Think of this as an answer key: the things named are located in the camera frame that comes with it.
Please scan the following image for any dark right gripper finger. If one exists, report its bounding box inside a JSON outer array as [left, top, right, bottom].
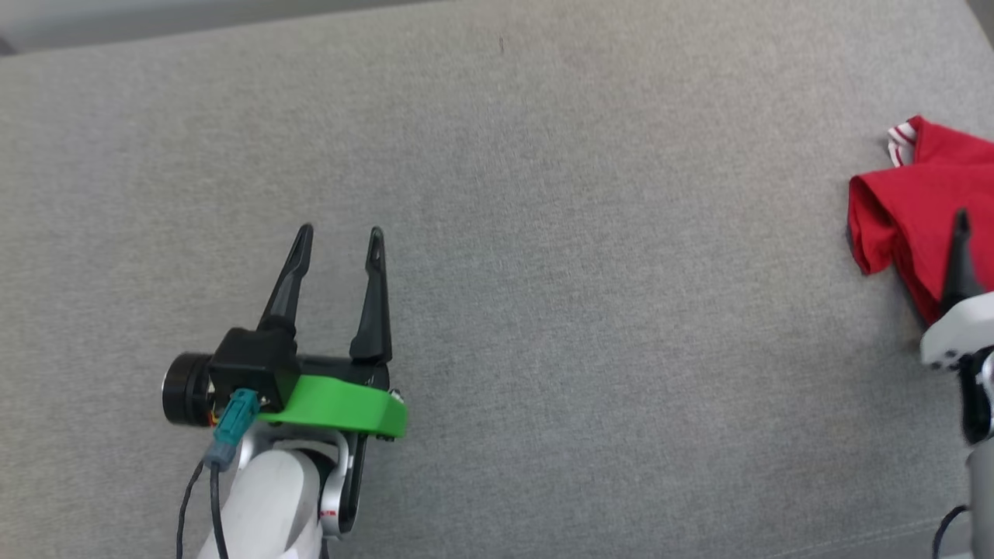
[[940, 208, 986, 316]]

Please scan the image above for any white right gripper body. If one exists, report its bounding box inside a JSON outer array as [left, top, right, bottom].
[[920, 291, 994, 370]]

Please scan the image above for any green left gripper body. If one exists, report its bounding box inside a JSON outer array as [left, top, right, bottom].
[[162, 353, 408, 439]]

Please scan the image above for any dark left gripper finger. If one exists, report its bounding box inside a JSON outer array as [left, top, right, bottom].
[[349, 226, 394, 366], [260, 224, 315, 335]]

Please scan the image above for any red and white basketball jersey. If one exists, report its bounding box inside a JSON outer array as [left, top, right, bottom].
[[846, 115, 994, 327]]

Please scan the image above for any teal left camera cable connector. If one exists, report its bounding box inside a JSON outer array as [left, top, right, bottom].
[[212, 388, 260, 471]]

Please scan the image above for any black left camera cable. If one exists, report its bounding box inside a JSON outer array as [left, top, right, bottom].
[[210, 464, 228, 559]]

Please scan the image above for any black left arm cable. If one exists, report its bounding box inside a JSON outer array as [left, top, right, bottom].
[[176, 460, 206, 559]]

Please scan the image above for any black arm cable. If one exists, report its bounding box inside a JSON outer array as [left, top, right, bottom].
[[931, 505, 968, 559], [176, 460, 206, 559]]

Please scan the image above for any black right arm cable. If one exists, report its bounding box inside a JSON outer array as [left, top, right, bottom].
[[931, 505, 968, 559]]

